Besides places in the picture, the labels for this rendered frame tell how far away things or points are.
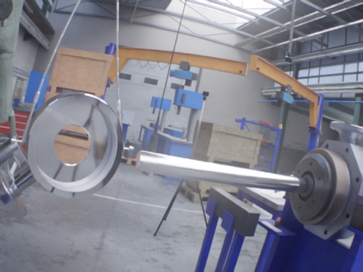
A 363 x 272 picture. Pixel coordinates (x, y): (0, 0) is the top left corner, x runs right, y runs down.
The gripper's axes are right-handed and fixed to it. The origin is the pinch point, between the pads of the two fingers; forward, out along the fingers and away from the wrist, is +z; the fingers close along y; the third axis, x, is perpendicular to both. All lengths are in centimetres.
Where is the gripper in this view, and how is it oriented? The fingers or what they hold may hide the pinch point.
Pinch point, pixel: (6, 179)
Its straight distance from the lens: 127.7
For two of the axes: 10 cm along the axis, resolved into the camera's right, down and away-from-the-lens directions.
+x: 3.3, 8.1, 4.8
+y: 7.6, -5.3, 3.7
